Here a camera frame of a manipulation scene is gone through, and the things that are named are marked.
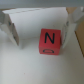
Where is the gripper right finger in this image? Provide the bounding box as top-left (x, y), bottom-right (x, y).
top-left (61, 7), bottom-right (84, 48)

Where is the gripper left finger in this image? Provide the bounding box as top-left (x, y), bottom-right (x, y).
top-left (0, 10), bottom-right (25, 50)

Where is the pink block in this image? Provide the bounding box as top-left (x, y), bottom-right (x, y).
top-left (40, 28), bottom-right (63, 56)

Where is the white plastic box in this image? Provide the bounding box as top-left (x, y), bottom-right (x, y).
top-left (0, 7), bottom-right (84, 84)

